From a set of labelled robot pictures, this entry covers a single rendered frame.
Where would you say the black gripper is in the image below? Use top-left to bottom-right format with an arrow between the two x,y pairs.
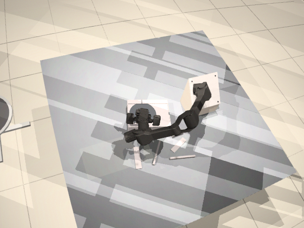
126,113 -> 161,126

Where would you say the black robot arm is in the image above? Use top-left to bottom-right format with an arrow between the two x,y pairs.
124,82 -> 212,146

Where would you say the grey metal disc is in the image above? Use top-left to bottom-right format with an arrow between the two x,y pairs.
129,104 -> 156,119

